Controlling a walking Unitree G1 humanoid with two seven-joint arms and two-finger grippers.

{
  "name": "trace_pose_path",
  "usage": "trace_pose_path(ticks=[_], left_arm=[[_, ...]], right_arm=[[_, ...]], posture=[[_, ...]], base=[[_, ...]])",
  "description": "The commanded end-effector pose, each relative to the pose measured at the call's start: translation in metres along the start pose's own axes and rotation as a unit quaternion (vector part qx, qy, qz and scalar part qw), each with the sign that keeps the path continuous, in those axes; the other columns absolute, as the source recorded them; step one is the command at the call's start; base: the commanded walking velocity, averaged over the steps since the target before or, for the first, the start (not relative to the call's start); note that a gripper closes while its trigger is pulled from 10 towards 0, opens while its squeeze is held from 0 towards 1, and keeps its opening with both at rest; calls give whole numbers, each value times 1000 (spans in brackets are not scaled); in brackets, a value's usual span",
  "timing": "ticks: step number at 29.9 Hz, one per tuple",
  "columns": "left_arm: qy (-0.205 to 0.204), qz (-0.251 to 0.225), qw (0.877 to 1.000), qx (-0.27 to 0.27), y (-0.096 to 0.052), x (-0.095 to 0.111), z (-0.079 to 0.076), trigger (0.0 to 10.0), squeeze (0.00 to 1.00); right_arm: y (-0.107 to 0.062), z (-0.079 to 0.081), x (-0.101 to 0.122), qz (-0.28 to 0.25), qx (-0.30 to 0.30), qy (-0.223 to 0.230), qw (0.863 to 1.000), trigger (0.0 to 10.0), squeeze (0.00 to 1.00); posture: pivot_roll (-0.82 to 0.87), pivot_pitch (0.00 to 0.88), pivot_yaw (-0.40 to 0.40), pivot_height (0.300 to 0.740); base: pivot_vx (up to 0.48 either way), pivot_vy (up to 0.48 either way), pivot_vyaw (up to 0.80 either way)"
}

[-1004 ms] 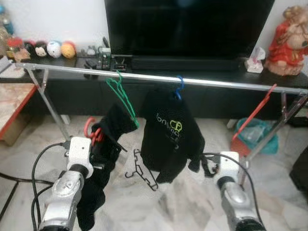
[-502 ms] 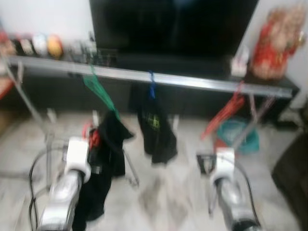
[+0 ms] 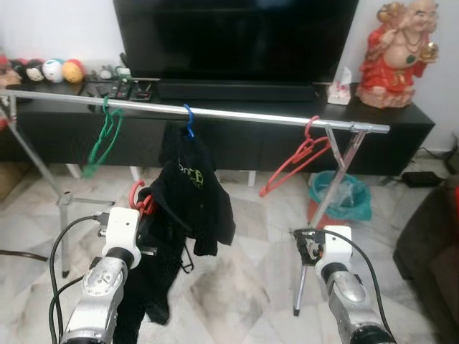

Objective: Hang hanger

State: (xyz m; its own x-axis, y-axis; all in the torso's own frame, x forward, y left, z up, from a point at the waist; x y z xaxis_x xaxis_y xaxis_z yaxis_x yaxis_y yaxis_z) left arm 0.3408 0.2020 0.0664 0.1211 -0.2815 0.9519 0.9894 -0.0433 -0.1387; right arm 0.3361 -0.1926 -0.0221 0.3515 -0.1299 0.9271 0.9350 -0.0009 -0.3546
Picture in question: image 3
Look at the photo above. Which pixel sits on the red plastic hanger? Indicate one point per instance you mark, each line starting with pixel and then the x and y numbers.
pixel 287 172
pixel 133 195

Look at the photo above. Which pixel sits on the green plastic hanger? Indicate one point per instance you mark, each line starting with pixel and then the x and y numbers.
pixel 100 154

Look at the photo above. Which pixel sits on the red bin with teal bag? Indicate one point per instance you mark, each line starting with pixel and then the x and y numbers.
pixel 355 204

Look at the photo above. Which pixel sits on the black shirt with green logo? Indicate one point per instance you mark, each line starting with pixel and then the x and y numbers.
pixel 201 193

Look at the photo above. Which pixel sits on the black TV cabinet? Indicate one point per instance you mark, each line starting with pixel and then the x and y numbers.
pixel 251 147

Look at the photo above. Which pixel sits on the dark grey sofa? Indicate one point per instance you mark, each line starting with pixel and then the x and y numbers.
pixel 430 265

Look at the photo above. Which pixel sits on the black power adapter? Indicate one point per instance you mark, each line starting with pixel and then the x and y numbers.
pixel 419 179

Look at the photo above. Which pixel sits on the black electronic box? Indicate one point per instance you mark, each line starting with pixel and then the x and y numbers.
pixel 133 90

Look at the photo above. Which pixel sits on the silver clothes rack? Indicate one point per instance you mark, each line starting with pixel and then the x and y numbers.
pixel 251 116

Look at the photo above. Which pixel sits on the white tissue box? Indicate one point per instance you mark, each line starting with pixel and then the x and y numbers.
pixel 339 92

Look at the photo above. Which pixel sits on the orange round toy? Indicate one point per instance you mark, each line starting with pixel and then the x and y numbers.
pixel 73 72

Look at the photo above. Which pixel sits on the white round toy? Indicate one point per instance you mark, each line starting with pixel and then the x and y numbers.
pixel 52 70

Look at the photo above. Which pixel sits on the black plush doll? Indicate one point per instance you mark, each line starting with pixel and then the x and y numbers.
pixel 34 70

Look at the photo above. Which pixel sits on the red laughing Buddha statue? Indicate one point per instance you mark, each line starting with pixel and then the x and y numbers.
pixel 394 68

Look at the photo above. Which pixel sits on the black television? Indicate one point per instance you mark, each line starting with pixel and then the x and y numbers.
pixel 237 39

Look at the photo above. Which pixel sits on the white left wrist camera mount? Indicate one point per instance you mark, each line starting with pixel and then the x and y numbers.
pixel 120 233

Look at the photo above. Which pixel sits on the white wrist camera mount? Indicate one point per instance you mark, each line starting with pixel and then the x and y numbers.
pixel 120 233
pixel 337 245

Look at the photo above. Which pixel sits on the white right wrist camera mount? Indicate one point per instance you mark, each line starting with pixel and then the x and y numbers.
pixel 337 245

